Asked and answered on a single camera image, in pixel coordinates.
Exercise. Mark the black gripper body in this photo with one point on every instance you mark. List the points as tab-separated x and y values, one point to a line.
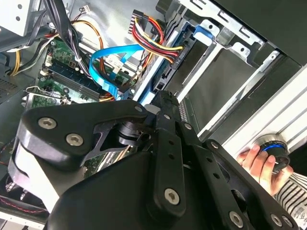
108	196

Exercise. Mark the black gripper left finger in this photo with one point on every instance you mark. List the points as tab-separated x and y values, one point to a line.
72	124

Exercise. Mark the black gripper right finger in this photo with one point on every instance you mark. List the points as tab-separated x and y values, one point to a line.
223	198

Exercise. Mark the hard disk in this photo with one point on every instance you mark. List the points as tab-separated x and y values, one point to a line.
157	74

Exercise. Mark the person's hand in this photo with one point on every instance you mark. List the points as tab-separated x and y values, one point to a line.
259	167

